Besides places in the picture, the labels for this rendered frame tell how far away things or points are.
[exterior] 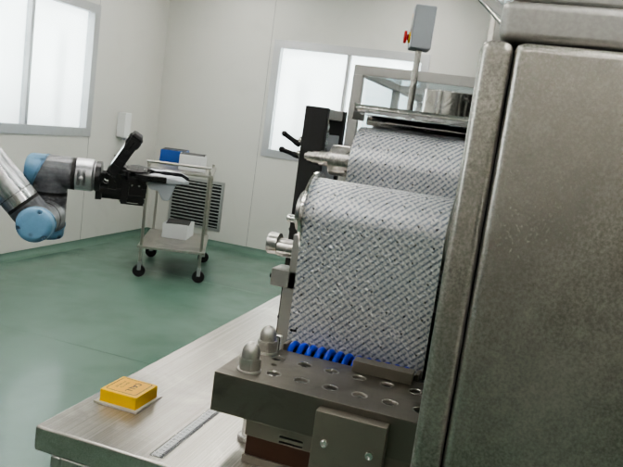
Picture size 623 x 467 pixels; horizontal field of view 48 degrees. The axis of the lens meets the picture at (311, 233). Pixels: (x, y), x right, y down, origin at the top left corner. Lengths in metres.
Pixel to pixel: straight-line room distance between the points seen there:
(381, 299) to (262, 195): 6.08
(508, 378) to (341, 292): 0.90
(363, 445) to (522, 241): 0.74
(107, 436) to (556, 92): 0.97
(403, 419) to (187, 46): 6.82
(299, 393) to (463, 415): 0.74
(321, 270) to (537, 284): 0.91
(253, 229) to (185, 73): 1.78
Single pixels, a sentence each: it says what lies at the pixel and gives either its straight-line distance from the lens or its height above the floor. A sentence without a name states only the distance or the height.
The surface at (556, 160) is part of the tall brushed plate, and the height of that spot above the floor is 1.40.
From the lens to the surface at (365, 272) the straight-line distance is 1.14.
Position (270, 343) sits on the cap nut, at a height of 1.05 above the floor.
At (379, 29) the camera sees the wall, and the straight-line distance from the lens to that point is 6.92.
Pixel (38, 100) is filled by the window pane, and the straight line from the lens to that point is 6.22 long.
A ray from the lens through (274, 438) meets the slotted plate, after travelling 1.05.
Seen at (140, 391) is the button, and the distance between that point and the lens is 1.23.
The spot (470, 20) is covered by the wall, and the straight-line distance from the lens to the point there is 6.80.
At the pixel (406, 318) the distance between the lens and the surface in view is 1.14.
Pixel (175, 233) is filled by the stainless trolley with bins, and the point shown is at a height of 0.31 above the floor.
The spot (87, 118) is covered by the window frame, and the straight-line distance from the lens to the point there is 6.68.
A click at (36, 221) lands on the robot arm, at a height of 1.13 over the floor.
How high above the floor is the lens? 1.40
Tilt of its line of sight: 9 degrees down
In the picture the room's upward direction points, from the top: 8 degrees clockwise
